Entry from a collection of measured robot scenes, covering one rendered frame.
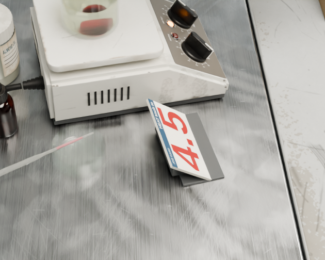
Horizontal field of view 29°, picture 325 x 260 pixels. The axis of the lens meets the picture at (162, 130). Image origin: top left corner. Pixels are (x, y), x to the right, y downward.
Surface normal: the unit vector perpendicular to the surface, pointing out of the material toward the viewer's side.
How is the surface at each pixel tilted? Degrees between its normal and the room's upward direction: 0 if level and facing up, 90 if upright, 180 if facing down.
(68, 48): 0
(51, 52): 0
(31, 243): 0
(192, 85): 90
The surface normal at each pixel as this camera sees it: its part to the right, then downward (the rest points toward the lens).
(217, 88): 0.26, 0.76
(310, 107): 0.07, -0.63
